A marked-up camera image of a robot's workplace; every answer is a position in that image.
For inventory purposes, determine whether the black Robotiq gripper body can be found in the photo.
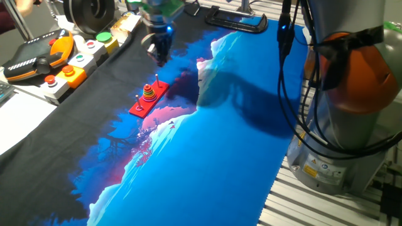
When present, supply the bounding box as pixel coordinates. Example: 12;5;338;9
143;18;176;48

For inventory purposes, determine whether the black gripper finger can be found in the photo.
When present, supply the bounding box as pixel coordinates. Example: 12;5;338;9
141;33;158;55
156;44;172;67

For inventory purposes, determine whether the red Hanoi base with pegs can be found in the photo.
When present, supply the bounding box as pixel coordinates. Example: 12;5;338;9
128;73;171;119

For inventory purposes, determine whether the person's hand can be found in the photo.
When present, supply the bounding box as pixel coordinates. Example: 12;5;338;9
14;0;43;18

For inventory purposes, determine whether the tan cardboard box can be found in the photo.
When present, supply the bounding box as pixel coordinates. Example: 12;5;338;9
110;13;143;43

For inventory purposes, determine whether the yellow box green button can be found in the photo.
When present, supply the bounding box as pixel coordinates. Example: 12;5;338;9
95;31;121;55

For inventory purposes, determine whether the white box red button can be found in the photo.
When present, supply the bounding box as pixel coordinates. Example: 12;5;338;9
40;74;70;105
79;39;108;65

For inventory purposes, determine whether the black round spool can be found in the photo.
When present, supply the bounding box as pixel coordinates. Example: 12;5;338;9
62;0;116;36

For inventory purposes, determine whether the white box green button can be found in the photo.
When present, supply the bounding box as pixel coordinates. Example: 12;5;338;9
67;53;98;77

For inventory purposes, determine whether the black C-clamp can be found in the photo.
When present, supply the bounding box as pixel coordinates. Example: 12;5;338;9
204;5;269;35

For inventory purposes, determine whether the orange box orange button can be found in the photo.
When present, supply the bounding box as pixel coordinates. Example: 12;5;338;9
55;64;88;90

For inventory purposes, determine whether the grey metal bar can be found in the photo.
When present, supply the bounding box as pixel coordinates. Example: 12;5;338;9
2;0;34;41
42;0;60;23

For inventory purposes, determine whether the black orange teach pendant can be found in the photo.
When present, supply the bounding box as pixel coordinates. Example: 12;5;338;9
2;28;75;83

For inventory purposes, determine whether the blue black printed cloth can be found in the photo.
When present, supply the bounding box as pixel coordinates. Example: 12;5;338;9
0;1;309;226

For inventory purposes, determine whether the white paper sheet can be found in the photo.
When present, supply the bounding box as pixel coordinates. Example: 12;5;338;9
0;92;58;156

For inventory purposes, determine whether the grey keyboard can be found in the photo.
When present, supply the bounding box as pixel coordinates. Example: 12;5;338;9
0;80;16;104

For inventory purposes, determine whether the yellow white warning label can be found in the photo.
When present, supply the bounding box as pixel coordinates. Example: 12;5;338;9
301;153;347;186

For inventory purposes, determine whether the black box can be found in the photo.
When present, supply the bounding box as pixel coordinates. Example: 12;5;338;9
379;181;402;221

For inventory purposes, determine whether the green wrist mount plate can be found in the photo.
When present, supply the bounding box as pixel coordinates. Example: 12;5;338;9
126;0;186;18

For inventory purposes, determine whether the silver metal post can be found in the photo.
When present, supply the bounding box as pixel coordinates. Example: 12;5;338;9
236;0;256;16

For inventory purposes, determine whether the black cable with blue light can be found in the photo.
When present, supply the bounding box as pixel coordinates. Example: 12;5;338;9
276;0;402;160

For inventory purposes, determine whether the black strap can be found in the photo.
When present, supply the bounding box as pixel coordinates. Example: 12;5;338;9
313;25;386;92

